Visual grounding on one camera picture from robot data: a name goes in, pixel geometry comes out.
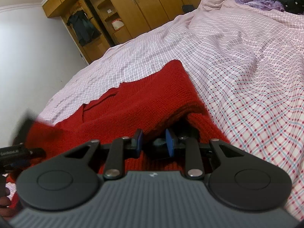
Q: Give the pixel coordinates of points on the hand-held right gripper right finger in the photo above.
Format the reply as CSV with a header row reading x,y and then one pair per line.
x,y
169,143

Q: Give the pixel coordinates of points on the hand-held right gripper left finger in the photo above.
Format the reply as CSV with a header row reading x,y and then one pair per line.
x,y
138,139

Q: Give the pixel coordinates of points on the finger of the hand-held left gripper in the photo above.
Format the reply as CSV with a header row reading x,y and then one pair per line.
x,y
25,123

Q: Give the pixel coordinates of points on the red knitted sweater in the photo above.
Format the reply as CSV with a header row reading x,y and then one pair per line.
x,y
142,104

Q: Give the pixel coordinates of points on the person's left hand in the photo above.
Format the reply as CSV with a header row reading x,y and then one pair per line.
x,y
4,203

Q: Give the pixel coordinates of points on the pink checked bed sheet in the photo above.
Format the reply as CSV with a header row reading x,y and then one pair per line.
x,y
225,52

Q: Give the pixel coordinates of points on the dark hanging coat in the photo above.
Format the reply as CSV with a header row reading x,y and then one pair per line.
x,y
83,27

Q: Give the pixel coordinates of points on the white storage box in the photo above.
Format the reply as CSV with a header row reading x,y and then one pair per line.
x,y
117,24

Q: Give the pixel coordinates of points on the wooden wardrobe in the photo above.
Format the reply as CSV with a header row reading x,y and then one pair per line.
x,y
142,4

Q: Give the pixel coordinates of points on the small black bag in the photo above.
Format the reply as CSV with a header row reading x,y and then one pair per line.
x,y
187,7

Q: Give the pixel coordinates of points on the purple cloth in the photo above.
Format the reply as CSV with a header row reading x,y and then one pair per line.
x,y
261,4

